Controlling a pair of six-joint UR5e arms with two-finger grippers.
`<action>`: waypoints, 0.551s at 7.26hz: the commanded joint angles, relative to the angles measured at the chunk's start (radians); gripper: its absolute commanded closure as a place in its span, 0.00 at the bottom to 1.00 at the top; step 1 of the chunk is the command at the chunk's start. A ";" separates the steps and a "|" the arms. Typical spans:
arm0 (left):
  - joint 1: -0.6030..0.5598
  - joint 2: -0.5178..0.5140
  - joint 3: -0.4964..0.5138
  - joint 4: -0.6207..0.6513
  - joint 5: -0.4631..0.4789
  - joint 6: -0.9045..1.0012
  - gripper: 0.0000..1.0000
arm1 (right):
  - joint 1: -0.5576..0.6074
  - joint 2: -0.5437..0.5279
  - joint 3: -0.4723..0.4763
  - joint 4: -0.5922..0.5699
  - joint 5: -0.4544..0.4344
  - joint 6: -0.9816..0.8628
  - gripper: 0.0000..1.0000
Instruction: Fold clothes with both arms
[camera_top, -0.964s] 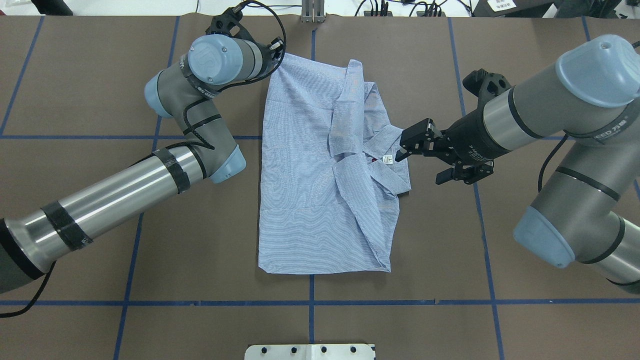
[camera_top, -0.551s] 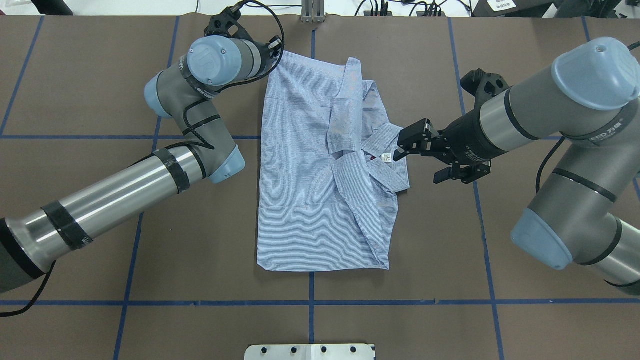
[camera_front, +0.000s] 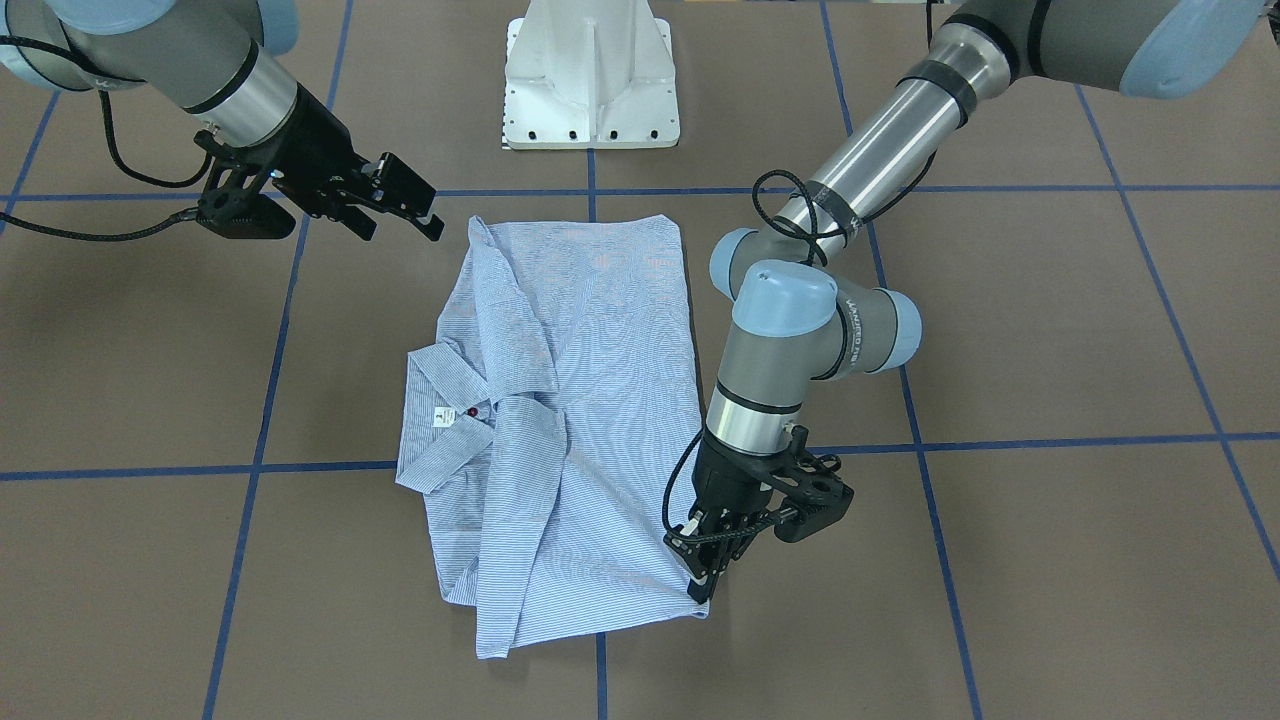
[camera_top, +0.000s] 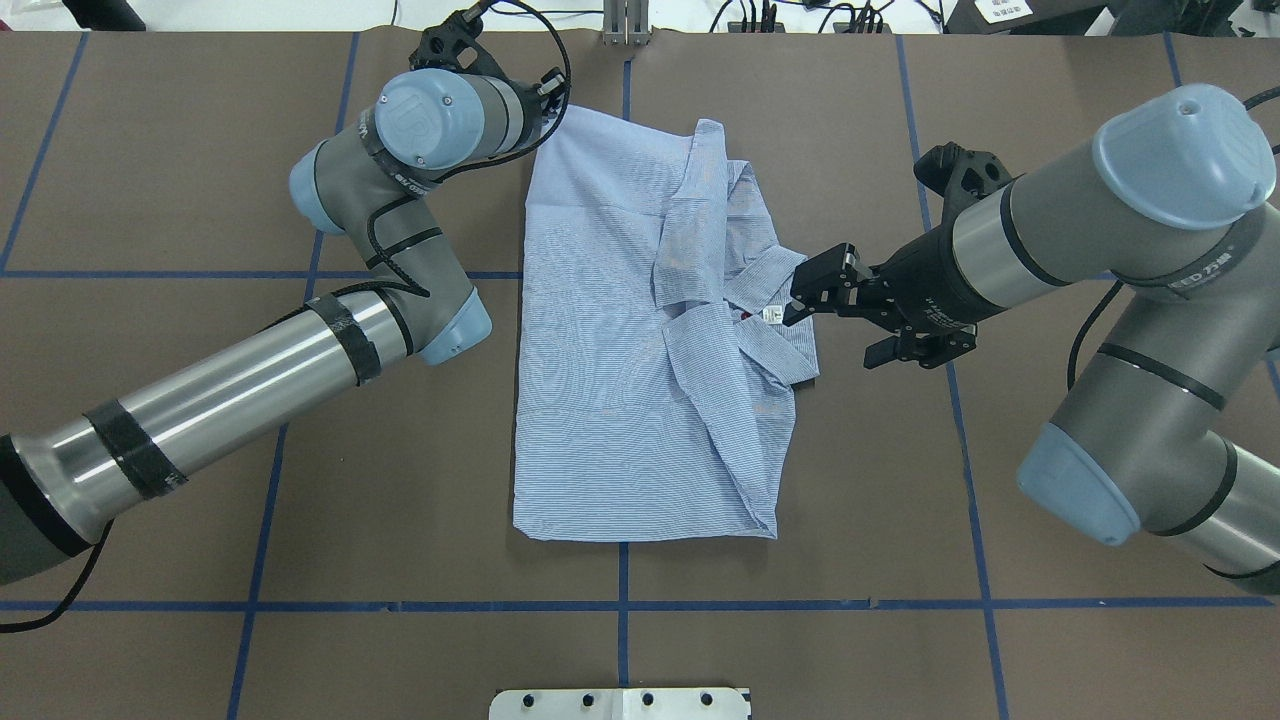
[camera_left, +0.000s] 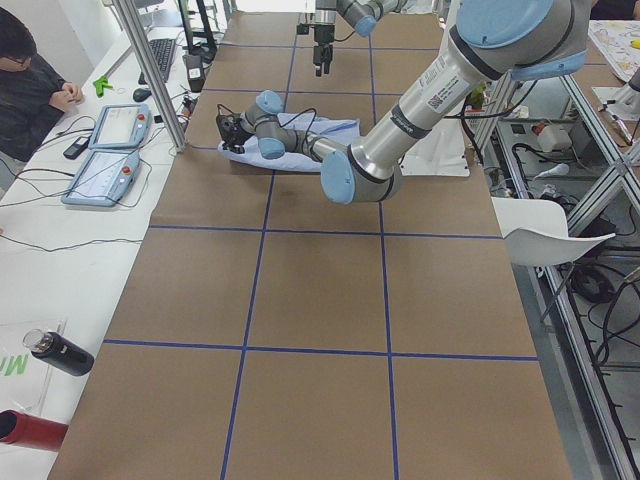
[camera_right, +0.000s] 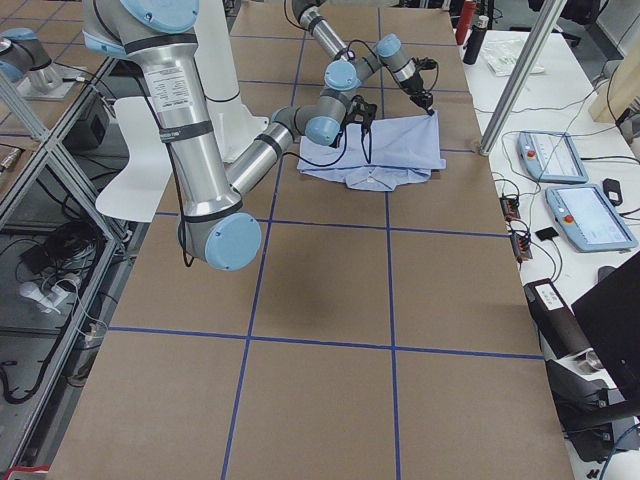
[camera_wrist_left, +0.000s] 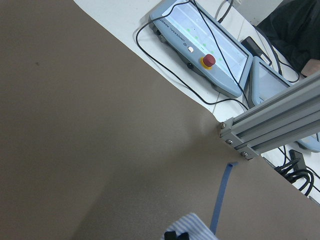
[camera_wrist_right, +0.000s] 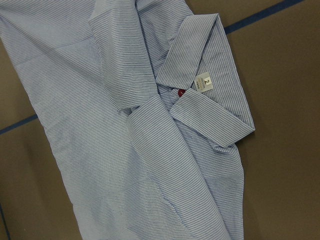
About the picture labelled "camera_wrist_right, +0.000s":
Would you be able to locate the blue striped button shirt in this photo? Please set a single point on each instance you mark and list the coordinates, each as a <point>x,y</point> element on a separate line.
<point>142,106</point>

